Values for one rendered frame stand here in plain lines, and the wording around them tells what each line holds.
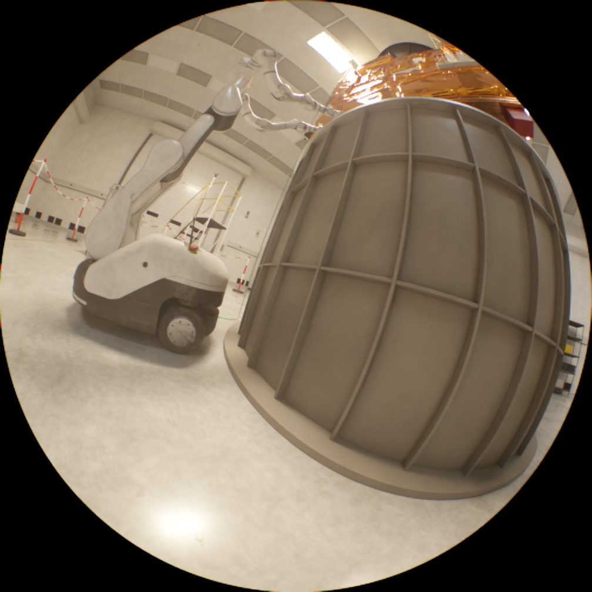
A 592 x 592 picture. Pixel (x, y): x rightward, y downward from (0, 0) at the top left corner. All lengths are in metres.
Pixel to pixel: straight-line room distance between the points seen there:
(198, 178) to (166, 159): 7.49
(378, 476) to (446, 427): 0.18
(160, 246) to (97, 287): 0.25
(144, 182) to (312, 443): 0.97
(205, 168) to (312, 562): 8.77
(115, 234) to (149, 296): 0.32
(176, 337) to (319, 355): 0.45
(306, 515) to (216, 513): 0.13
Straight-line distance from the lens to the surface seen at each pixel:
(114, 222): 0.83
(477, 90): 1.71
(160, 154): 0.90
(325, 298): 0.48
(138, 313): 0.64
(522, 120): 1.55
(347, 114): 0.98
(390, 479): 0.46
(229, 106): 1.10
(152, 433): 0.41
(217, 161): 8.88
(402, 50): 3.95
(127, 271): 0.63
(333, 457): 0.44
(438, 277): 0.43
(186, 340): 0.66
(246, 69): 1.45
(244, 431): 0.45
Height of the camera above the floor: 0.31
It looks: 1 degrees up
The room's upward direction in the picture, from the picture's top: 18 degrees clockwise
